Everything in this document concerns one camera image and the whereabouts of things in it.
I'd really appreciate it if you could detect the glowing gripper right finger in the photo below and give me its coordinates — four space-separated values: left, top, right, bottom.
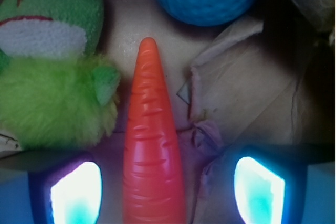
233 146 307 223

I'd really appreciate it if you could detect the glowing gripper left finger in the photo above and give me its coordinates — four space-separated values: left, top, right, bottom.
28 152 102 223

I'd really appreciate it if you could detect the orange plastic toy carrot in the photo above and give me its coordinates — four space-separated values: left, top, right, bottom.
123 37 186 223

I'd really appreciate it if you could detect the green plush frog toy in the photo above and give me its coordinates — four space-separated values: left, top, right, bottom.
1 0 120 150

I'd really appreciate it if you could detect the brown paper bag bin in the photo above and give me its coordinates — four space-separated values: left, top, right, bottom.
0 0 336 224

